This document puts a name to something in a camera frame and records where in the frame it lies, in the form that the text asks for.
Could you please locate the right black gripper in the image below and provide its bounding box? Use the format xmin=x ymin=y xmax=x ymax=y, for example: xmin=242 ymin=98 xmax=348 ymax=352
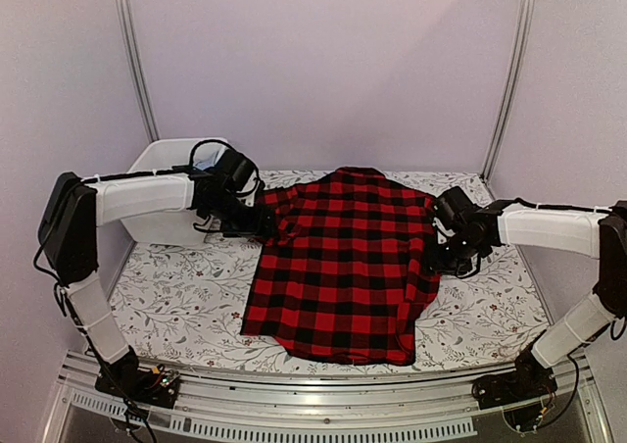
xmin=420 ymin=231 xmax=485 ymax=275

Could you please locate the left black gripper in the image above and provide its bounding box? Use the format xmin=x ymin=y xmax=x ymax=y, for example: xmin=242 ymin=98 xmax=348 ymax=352
xmin=207 ymin=193 xmax=280 ymax=239

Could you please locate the red black plaid shirt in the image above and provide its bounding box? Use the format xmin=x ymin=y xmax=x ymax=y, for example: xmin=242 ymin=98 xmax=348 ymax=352
xmin=241 ymin=167 xmax=440 ymax=367

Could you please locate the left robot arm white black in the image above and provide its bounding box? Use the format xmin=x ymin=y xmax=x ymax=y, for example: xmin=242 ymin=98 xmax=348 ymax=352
xmin=34 ymin=166 xmax=276 ymax=398

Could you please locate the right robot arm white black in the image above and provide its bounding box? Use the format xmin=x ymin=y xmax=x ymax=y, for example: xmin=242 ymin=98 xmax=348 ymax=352
xmin=427 ymin=187 xmax=626 ymax=400

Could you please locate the white plastic bin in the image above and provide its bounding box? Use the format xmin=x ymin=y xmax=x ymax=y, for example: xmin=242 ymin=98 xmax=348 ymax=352
xmin=121 ymin=138 xmax=206 ymax=247

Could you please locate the floral patterned table cloth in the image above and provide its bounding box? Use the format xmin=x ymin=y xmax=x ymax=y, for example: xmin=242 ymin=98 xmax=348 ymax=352
xmin=111 ymin=172 xmax=548 ymax=374

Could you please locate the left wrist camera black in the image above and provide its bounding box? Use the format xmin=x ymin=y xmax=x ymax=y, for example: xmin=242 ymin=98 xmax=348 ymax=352
xmin=210 ymin=149 xmax=259 ymax=196

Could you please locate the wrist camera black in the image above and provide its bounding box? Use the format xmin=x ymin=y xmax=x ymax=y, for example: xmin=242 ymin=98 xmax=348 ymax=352
xmin=210 ymin=149 xmax=259 ymax=196
xmin=434 ymin=186 xmax=480 ymax=231

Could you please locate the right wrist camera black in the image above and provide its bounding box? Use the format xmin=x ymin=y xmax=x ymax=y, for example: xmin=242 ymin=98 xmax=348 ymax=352
xmin=434 ymin=186 xmax=480 ymax=231

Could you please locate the left black looped cable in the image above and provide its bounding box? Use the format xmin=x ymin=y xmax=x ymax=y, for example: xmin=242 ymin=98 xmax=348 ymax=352
xmin=188 ymin=138 xmax=236 ymax=170

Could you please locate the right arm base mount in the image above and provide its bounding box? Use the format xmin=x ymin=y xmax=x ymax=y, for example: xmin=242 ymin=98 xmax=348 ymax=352
xmin=471 ymin=359 xmax=557 ymax=410

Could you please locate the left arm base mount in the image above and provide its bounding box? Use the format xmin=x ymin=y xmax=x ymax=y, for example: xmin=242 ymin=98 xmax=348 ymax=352
xmin=95 ymin=361 xmax=180 ymax=409

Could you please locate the aluminium front rail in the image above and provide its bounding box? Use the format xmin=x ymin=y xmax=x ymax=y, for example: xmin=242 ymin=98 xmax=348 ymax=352
xmin=47 ymin=352 xmax=601 ymax=432

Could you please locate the left aluminium frame post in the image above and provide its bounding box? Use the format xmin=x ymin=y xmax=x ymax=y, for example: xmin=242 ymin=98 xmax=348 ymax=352
xmin=115 ymin=0 xmax=160 ymax=142

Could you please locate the aluminium frame post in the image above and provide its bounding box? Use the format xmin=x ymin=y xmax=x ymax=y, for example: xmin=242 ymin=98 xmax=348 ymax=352
xmin=480 ymin=0 xmax=535 ymax=184
xmin=115 ymin=0 xmax=160 ymax=142

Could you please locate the perforated metal cable tray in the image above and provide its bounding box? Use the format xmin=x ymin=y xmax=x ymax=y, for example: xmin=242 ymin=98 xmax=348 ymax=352
xmin=68 ymin=388 xmax=479 ymax=439

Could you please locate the right aluminium frame post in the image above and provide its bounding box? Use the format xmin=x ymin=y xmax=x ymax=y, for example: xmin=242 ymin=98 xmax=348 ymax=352
xmin=480 ymin=0 xmax=535 ymax=184

